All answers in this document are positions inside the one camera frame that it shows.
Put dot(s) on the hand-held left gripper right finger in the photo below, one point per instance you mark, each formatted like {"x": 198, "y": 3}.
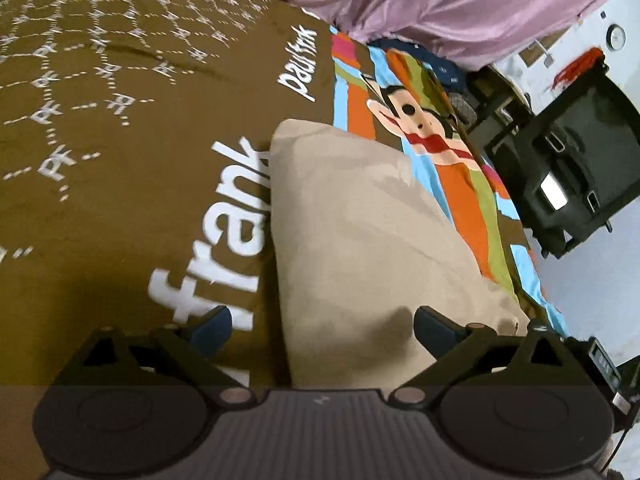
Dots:
{"x": 431, "y": 327}

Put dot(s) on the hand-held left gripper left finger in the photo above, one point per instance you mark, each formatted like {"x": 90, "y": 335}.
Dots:
{"x": 214, "y": 329}

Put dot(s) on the beige garment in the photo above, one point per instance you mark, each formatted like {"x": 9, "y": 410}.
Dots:
{"x": 360, "y": 240}

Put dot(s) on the printed blanket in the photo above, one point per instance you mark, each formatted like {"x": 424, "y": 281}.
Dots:
{"x": 125, "y": 160}

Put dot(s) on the navy cloth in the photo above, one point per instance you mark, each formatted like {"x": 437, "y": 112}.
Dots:
{"x": 435, "y": 62}

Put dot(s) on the red item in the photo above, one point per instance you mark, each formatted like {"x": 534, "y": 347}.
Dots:
{"x": 577, "y": 66}

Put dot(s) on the pink curtain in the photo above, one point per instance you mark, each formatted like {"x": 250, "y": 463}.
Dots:
{"x": 450, "y": 5}

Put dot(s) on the wall frame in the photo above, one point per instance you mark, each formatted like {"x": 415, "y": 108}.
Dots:
{"x": 537, "y": 51}

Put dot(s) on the round wall clock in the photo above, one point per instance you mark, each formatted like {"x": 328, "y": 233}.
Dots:
{"x": 616, "y": 37}

